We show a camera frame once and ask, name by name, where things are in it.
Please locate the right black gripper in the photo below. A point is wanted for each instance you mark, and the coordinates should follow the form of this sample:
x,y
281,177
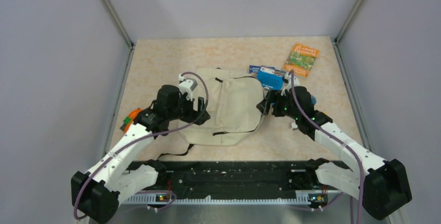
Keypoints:
x,y
274,97

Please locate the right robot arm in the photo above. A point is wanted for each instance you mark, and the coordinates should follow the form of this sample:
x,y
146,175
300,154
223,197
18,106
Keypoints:
x,y
380,186

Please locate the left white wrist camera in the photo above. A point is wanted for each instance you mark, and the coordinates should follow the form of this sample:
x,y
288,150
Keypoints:
x,y
187,84

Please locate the blue and white booklet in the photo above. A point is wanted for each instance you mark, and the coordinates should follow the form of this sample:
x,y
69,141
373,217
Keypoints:
x,y
254,70

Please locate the blue lidded jar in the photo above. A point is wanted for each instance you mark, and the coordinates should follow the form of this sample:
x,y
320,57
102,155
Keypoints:
x,y
313,100

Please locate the orange tape dispenser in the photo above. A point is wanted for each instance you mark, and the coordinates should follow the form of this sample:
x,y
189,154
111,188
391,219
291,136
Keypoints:
x,y
127,122

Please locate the beige canvas backpack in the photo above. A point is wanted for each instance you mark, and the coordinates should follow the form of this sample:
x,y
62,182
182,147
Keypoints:
x,y
232,106

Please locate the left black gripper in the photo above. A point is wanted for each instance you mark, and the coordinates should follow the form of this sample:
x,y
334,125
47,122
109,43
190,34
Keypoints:
x,y
193,113

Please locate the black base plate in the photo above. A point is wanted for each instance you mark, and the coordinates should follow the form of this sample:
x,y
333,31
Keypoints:
x,y
240,180

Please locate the orange paperback book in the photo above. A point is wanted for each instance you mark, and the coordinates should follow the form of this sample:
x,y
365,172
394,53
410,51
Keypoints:
x,y
301,60

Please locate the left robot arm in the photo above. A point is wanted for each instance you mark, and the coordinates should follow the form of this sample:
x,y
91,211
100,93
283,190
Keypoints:
x,y
100,191

